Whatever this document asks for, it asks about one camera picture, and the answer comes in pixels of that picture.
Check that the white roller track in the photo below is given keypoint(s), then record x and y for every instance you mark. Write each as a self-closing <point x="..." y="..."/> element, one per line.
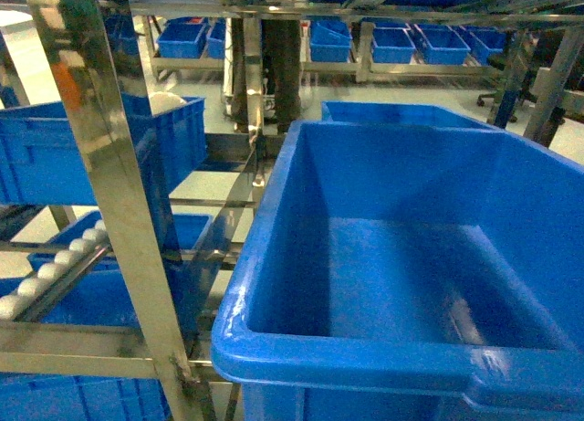
<point x="39" y="293"/>

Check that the blue bin behind front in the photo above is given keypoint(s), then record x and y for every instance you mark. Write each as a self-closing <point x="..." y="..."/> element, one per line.
<point x="398" y="113"/>

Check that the steel shelf upright post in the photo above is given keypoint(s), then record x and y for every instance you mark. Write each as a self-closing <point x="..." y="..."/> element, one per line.
<point x="104" y="93"/>

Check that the large blue bin front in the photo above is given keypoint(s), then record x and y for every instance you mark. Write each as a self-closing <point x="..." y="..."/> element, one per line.
<point x="409" y="273"/>

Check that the blue bin left shelf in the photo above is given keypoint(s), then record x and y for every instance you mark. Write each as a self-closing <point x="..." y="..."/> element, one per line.
<point x="41" y="163"/>

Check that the blue bin bottom left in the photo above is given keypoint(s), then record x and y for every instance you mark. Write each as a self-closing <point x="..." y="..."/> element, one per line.
<point x="75" y="397"/>

